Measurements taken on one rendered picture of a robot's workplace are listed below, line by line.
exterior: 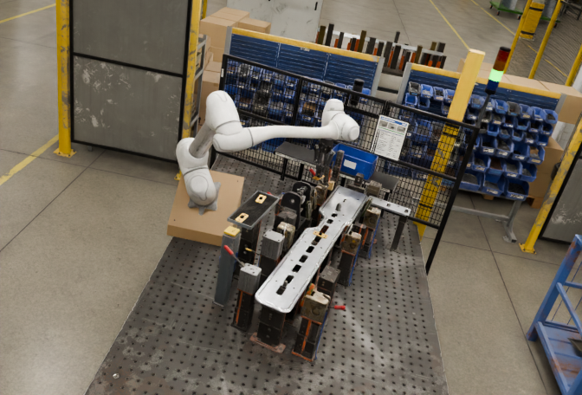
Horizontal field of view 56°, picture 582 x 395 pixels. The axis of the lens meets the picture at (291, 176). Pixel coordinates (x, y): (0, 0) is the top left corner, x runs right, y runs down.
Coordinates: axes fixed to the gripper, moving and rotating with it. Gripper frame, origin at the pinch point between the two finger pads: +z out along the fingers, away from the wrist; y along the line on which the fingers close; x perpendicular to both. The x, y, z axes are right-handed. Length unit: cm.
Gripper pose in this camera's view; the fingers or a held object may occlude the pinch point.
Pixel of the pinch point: (320, 171)
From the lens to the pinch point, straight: 303.6
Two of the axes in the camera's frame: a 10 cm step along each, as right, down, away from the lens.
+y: 8.3, 3.7, -4.3
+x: 5.3, -2.7, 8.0
